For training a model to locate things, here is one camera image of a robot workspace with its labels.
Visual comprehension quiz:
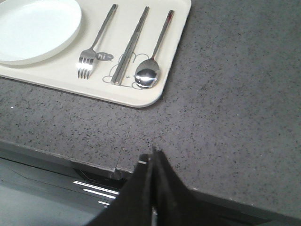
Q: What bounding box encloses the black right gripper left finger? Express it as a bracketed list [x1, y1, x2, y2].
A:
[89, 154, 152, 226]

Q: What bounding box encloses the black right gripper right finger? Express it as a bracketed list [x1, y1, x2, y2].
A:
[152, 148, 226, 226]

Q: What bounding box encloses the silver metal spoon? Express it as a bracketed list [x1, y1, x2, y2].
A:
[134, 10, 174, 89]

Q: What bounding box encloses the silver metal chopstick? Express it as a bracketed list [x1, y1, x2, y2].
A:
[116, 7, 150, 86]
[110, 6, 149, 85]

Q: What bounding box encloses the silver metal fork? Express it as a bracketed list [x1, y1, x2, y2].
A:
[77, 4, 118, 79]

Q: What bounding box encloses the white round plate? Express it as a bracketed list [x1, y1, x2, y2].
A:
[0, 0, 82, 65]

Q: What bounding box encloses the cream bunny print tray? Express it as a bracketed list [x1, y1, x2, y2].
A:
[0, 0, 191, 107]

